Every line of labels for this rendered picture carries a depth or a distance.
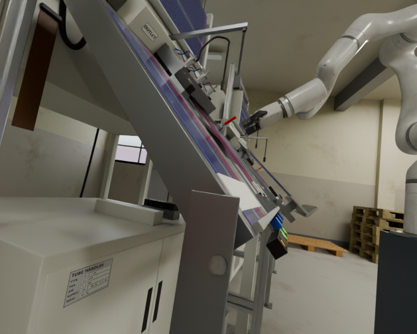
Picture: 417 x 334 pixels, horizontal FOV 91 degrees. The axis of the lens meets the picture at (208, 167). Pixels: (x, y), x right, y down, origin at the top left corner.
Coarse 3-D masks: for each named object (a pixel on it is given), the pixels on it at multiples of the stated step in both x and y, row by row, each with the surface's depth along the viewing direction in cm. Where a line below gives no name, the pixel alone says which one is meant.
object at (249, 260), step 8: (256, 240) 108; (248, 248) 108; (256, 248) 107; (248, 256) 108; (248, 264) 107; (248, 272) 106; (248, 280) 106; (240, 288) 106; (248, 288) 105; (248, 296) 105; (240, 312) 105; (240, 320) 104; (248, 320) 103; (232, 328) 116; (240, 328) 104
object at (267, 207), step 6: (234, 168) 58; (240, 168) 72; (240, 174) 61; (246, 180) 62; (252, 186) 68; (252, 192) 57; (258, 198) 58; (264, 198) 68; (264, 204) 57; (270, 204) 77; (264, 210) 54; (270, 210) 67
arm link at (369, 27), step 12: (396, 12) 74; (408, 12) 71; (360, 24) 77; (372, 24) 76; (384, 24) 75; (396, 24) 73; (408, 24) 71; (360, 36) 76; (372, 36) 78; (384, 36) 77; (408, 36) 74; (360, 48) 79
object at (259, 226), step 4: (276, 208) 66; (272, 212) 46; (276, 212) 55; (264, 216) 31; (268, 216) 35; (272, 216) 41; (260, 220) 25; (264, 220) 28; (268, 220) 32; (256, 224) 24; (260, 224) 24; (264, 224) 26; (256, 228) 24; (260, 228) 24; (264, 228) 24; (256, 232) 24; (260, 232) 24
